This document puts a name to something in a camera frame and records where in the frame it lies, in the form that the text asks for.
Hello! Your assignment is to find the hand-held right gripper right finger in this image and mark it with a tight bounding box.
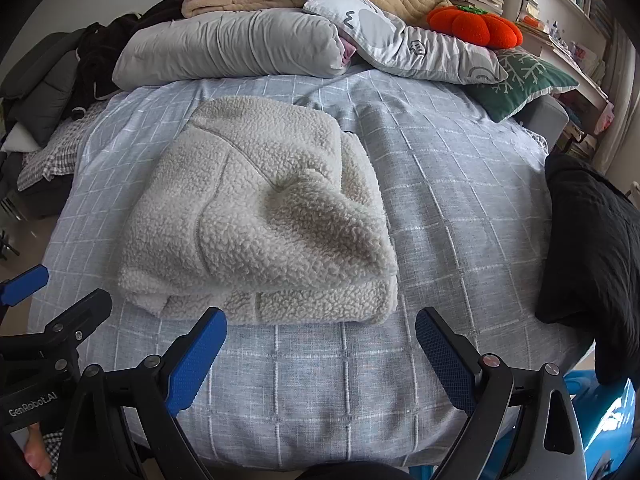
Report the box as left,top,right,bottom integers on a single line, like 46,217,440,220
415,306,587,480

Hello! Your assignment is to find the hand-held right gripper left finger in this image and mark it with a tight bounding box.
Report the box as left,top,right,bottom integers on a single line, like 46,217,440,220
57,306,228,480

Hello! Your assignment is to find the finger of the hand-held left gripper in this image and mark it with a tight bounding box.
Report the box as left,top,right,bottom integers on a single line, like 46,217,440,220
0,288,113,362
0,265,50,308

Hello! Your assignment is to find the white fleece jacket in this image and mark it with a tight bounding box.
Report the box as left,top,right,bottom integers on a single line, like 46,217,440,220
117,95,399,325

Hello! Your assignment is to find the pile of black clothes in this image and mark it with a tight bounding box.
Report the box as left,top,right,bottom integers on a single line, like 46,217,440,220
75,0,187,116

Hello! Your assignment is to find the person's left hand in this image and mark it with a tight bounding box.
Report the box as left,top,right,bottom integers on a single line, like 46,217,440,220
22,425,55,478

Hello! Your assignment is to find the grey gingham cloth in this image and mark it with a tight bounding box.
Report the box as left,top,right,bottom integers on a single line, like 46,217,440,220
17,110,101,181

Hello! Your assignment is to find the light blue checked bedsheet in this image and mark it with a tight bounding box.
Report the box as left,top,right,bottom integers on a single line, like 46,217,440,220
27,70,596,471

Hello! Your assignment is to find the black garment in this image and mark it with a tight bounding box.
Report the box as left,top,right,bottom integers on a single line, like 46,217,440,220
535,154,640,386

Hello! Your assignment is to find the grey padded jacket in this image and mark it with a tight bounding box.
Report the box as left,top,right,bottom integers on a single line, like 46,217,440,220
0,27,88,146

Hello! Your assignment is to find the grey bedside box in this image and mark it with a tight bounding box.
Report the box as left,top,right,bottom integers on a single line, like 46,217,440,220
515,94,570,148

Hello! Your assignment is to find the green snowflake pillow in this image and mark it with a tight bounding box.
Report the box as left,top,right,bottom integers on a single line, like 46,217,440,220
467,47,580,123

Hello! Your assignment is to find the grey folded duvet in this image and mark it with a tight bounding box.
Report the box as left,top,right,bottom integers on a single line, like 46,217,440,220
112,9,357,92

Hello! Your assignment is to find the white patterned pillow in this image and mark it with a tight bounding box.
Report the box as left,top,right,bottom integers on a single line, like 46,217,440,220
302,0,510,85

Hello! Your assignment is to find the orange pumpkin cushion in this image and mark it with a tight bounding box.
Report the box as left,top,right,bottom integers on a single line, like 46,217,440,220
427,4,524,50

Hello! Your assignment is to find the white bookshelf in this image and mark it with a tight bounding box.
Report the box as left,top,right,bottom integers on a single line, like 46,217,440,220
505,0,618,161

